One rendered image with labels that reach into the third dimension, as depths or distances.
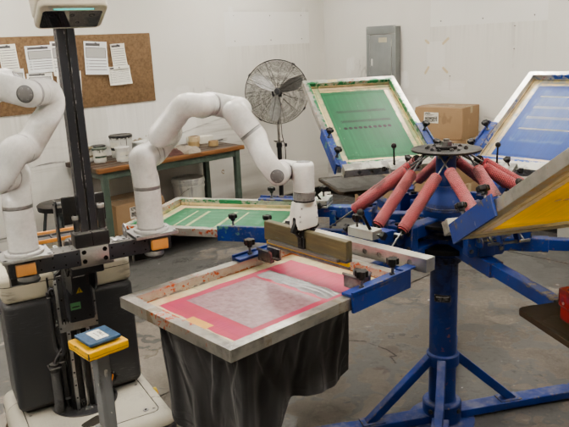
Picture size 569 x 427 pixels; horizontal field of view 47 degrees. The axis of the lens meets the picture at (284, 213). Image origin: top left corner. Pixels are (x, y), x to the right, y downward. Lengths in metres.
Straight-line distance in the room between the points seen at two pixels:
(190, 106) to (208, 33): 4.51
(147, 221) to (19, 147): 0.53
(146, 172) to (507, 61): 4.65
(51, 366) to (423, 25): 5.15
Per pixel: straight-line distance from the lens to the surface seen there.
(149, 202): 2.37
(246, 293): 2.25
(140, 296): 2.23
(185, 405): 2.31
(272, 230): 2.40
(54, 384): 3.01
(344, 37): 7.62
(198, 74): 6.63
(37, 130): 2.18
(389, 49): 7.08
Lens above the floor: 1.77
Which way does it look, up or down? 14 degrees down
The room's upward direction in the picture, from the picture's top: 3 degrees counter-clockwise
